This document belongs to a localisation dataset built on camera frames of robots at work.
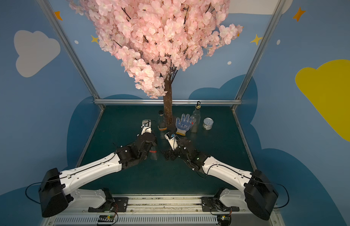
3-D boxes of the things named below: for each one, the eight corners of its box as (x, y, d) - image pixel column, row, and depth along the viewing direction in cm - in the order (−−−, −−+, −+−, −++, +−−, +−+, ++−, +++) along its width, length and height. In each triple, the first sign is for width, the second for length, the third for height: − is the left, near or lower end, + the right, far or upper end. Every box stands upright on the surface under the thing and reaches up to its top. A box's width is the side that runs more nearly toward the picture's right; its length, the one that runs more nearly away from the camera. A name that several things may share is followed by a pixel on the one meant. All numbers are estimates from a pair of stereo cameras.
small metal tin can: (203, 130, 109) (204, 125, 104) (202, 122, 114) (203, 117, 109) (212, 130, 109) (214, 125, 104) (211, 122, 114) (212, 117, 109)
